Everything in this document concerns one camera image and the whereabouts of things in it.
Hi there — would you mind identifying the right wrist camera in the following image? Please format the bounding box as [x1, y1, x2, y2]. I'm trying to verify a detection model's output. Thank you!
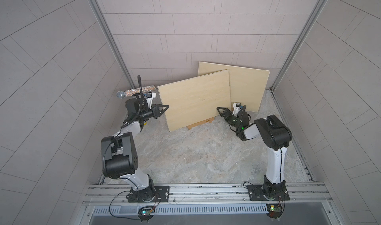
[233, 102, 243, 116]

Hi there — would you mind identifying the right circuit board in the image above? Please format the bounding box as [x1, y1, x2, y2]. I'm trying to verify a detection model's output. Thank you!
[266, 204, 283, 219]

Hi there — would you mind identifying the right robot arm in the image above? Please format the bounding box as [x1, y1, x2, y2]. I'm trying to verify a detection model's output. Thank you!
[217, 103, 293, 201]

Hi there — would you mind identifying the left circuit board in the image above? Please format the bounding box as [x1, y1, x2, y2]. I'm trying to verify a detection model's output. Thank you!
[138, 206, 155, 222]

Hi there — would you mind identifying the aluminium mounting rail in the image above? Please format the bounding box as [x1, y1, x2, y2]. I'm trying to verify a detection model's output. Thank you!
[73, 182, 343, 225]

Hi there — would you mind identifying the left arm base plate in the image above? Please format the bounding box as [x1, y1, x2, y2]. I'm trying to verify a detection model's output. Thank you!
[126, 186, 170, 203]

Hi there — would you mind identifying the wooden easel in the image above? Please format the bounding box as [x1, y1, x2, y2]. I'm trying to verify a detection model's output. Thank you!
[187, 117, 215, 130]

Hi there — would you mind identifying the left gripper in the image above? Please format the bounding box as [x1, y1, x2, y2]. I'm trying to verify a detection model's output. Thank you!
[136, 106, 167, 122]

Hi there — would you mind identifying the plywood board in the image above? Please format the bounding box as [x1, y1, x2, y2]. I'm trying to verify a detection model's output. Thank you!
[198, 62, 270, 112]
[158, 70, 231, 132]

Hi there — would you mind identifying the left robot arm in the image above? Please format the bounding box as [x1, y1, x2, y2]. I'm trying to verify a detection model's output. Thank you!
[101, 76, 169, 203]

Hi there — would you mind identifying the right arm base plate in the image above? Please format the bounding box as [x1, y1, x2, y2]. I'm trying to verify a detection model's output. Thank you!
[247, 183, 290, 201]

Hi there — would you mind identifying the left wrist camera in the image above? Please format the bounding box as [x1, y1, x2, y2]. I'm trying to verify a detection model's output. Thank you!
[145, 92, 156, 109]

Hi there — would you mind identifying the circuit board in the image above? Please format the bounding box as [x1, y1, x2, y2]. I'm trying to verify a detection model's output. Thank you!
[266, 204, 283, 219]
[138, 206, 155, 222]

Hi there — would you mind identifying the glitter microphone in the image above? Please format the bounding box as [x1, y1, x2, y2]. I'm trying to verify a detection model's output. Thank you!
[116, 86, 156, 99]

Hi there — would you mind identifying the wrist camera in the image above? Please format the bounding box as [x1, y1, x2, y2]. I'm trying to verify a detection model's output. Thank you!
[233, 102, 243, 116]
[145, 92, 156, 109]

